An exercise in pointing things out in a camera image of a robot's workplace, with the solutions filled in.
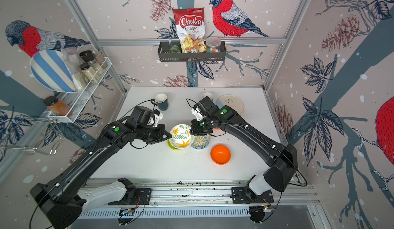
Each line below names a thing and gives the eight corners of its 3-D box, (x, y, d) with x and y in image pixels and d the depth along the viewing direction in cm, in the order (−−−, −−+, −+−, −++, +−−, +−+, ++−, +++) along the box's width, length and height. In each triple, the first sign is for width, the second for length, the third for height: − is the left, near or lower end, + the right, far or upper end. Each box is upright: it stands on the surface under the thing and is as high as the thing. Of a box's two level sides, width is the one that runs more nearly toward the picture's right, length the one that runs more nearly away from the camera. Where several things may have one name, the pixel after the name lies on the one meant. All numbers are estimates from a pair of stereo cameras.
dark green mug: (156, 108, 112) (152, 98, 104) (163, 101, 116) (160, 91, 108) (165, 113, 109) (162, 103, 101) (172, 106, 113) (169, 96, 105)
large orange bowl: (211, 165, 84) (211, 163, 81) (210, 147, 91) (210, 144, 87) (231, 165, 84) (232, 162, 81) (228, 147, 91) (229, 144, 87)
